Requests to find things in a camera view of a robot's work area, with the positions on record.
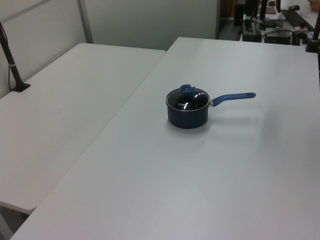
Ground glass lid with blue knob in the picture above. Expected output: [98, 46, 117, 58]
[165, 84, 210, 112]

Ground white side table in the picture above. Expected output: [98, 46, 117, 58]
[0, 42, 167, 211]

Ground black computer box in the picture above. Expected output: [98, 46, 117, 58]
[264, 29, 294, 46]

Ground black pole with table clamp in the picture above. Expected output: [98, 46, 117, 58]
[305, 0, 320, 54]

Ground black keyboard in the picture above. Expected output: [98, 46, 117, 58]
[280, 8, 316, 31]

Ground black saucepan with blue handle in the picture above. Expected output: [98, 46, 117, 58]
[165, 91, 257, 130]

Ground black camera pole with clamp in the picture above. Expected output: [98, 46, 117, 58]
[0, 21, 32, 93]

